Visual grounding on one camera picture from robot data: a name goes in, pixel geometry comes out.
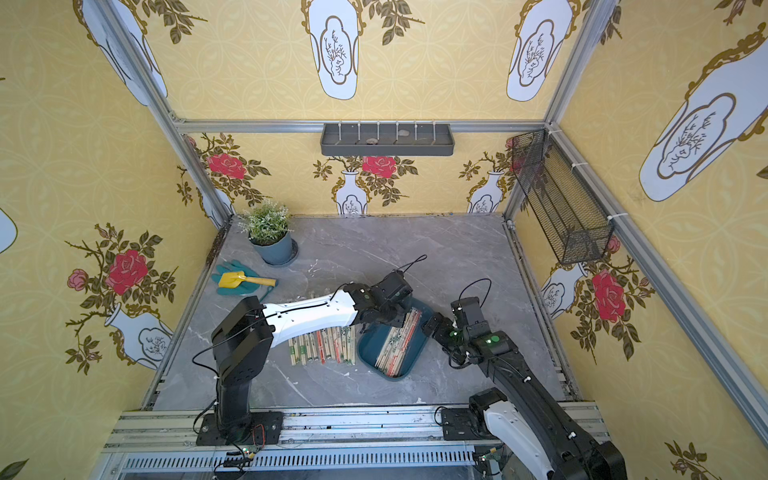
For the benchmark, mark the red striped chopsticks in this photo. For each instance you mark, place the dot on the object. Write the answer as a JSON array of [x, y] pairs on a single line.
[[320, 346]]

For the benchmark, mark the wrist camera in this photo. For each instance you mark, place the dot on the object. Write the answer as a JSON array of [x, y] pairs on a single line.
[[393, 287], [469, 317]]

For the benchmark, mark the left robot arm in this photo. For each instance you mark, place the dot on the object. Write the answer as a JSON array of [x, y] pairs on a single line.
[[242, 341]]

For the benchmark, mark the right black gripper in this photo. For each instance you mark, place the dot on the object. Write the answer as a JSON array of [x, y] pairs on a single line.
[[437, 327]]

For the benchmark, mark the bamboo print chopsticks in box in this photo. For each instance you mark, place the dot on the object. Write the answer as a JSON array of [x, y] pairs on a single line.
[[301, 349]]

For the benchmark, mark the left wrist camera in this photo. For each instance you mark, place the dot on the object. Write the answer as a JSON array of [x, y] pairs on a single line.
[[393, 287]]

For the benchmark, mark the green label chopsticks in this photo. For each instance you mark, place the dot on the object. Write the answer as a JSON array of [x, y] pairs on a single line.
[[337, 344]]

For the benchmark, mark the yellow hand trowel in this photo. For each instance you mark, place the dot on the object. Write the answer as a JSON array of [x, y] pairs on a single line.
[[232, 280]]

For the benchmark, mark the aluminium front rail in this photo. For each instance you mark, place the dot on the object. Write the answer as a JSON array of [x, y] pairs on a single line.
[[154, 443]]

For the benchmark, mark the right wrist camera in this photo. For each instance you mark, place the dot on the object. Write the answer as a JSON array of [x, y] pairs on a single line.
[[469, 317]]

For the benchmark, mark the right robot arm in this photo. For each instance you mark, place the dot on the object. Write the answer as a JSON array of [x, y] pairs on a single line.
[[525, 417]]

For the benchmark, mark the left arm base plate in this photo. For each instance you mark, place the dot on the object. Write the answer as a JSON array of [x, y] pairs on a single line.
[[263, 428]]

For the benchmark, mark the black wire mesh basket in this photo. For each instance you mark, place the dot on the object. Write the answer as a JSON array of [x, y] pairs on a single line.
[[574, 223]]

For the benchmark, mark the green tip chopsticks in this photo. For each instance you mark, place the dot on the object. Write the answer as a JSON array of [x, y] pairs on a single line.
[[351, 345]]

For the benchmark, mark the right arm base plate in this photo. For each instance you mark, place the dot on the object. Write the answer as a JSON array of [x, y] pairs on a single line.
[[461, 424]]

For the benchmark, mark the potted green plant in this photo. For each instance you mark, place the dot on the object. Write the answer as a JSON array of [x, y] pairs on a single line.
[[268, 230]]

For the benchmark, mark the grey wall shelf tray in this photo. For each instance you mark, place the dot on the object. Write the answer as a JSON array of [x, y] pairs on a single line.
[[387, 138]]

